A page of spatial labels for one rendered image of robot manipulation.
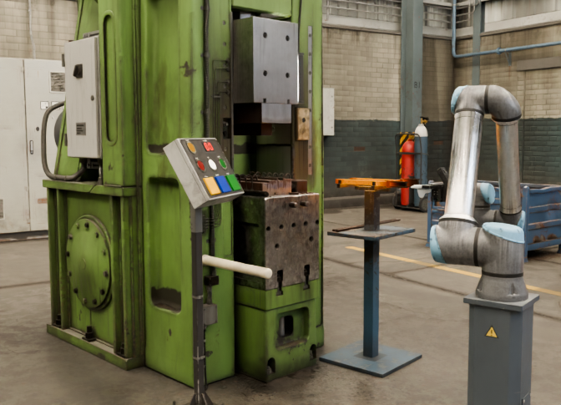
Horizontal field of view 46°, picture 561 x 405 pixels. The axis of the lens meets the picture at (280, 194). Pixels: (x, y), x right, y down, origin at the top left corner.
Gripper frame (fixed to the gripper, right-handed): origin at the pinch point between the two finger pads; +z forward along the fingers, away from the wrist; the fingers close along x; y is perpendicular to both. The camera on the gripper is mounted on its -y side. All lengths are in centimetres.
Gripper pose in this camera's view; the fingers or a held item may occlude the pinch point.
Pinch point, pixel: (418, 184)
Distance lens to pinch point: 322.2
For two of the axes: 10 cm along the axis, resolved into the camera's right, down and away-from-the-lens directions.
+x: 6.7, -0.7, 7.4
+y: 0.0, 10.0, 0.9
